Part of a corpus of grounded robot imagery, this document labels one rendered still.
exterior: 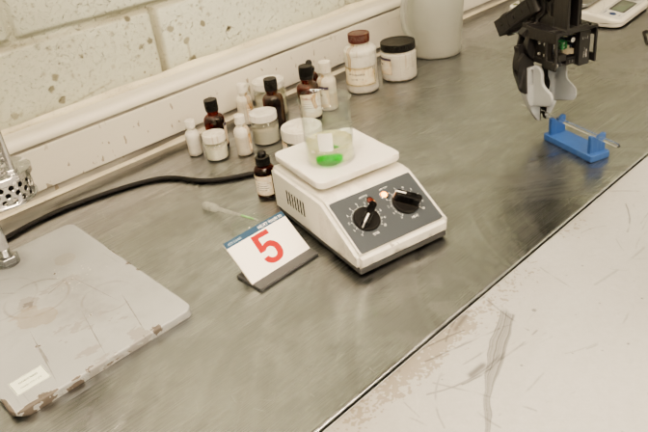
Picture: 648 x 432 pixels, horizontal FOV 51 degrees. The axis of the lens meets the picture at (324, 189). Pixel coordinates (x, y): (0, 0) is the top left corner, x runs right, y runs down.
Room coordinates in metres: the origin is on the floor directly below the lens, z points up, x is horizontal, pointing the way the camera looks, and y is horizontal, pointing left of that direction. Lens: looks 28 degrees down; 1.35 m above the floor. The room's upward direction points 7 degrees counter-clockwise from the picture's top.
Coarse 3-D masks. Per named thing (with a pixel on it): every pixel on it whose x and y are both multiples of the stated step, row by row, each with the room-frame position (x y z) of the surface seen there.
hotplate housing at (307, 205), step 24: (384, 168) 0.74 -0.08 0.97; (288, 192) 0.75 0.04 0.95; (312, 192) 0.71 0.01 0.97; (336, 192) 0.70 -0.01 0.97; (288, 216) 0.77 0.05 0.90; (312, 216) 0.70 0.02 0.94; (336, 240) 0.66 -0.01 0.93; (408, 240) 0.65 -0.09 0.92; (432, 240) 0.67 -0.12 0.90; (360, 264) 0.62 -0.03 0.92
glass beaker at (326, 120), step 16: (304, 96) 0.78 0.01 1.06; (320, 96) 0.78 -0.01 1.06; (336, 96) 0.78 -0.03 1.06; (304, 112) 0.74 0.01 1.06; (320, 112) 0.73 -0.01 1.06; (336, 112) 0.73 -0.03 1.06; (304, 128) 0.74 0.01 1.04; (320, 128) 0.73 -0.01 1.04; (336, 128) 0.73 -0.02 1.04; (352, 128) 0.75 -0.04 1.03; (320, 144) 0.73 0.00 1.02; (336, 144) 0.73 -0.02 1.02; (352, 144) 0.74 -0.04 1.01; (320, 160) 0.73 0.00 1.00; (336, 160) 0.72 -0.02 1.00
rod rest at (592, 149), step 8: (552, 120) 0.90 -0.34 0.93; (552, 128) 0.90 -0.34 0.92; (560, 128) 0.90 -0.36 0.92; (544, 136) 0.91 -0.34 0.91; (552, 136) 0.89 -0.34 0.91; (560, 136) 0.89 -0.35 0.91; (568, 136) 0.89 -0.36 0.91; (576, 136) 0.88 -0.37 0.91; (592, 136) 0.82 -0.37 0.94; (560, 144) 0.87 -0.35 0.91; (568, 144) 0.86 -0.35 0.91; (576, 144) 0.86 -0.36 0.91; (584, 144) 0.85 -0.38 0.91; (592, 144) 0.82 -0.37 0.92; (600, 144) 0.83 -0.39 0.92; (576, 152) 0.84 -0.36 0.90; (584, 152) 0.83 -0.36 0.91; (592, 152) 0.82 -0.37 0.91; (600, 152) 0.82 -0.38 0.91; (608, 152) 0.82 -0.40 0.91; (592, 160) 0.82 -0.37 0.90
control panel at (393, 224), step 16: (400, 176) 0.73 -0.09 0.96; (368, 192) 0.70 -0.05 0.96; (416, 192) 0.71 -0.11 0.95; (336, 208) 0.67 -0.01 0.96; (352, 208) 0.68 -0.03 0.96; (384, 208) 0.68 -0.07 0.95; (432, 208) 0.69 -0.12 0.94; (352, 224) 0.66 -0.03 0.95; (384, 224) 0.66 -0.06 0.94; (400, 224) 0.66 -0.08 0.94; (416, 224) 0.67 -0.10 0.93; (352, 240) 0.64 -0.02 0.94; (368, 240) 0.64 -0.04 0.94; (384, 240) 0.64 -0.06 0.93
